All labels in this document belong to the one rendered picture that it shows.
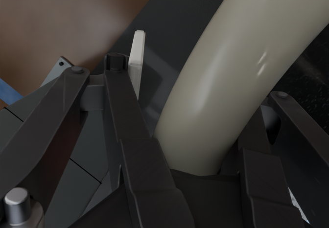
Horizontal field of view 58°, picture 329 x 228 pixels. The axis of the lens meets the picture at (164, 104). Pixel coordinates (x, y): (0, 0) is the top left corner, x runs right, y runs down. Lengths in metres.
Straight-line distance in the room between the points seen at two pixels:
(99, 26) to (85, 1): 0.11
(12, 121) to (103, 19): 0.53
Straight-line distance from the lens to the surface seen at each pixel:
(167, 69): 1.22
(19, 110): 1.09
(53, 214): 0.91
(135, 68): 0.16
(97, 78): 0.16
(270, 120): 0.16
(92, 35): 1.29
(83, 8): 1.29
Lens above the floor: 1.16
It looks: 65 degrees down
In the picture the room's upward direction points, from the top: 155 degrees counter-clockwise
